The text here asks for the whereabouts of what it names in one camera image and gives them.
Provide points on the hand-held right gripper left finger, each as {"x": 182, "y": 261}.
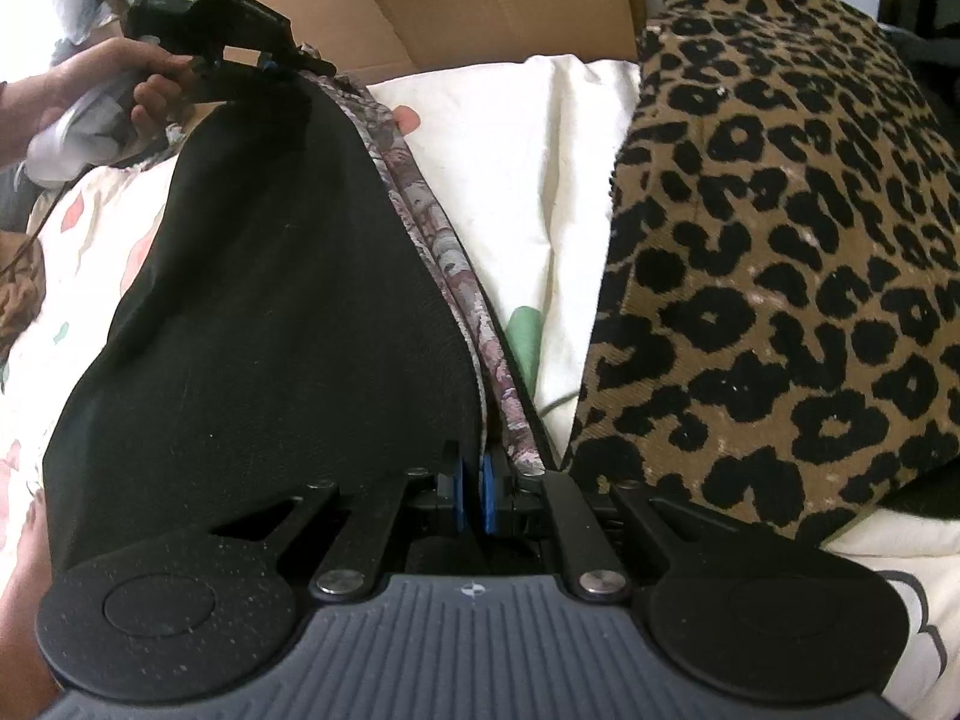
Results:
{"x": 459, "y": 495}

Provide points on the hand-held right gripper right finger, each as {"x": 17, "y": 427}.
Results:
{"x": 493, "y": 499}

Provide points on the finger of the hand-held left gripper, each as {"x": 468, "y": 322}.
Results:
{"x": 307, "y": 64}

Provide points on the black garment with floral lining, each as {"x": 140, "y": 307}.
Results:
{"x": 262, "y": 315}

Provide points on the person's left forearm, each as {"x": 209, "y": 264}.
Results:
{"x": 22, "y": 120}

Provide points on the person's left hand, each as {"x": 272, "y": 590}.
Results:
{"x": 97, "y": 71}

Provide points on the brown cardboard sheet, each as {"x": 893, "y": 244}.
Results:
{"x": 450, "y": 0}

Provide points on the white bear-print blanket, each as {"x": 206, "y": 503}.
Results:
{"x": 510, "y": 187}

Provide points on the leopard print cloth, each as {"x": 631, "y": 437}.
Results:
{"x": 772, "y": 240}

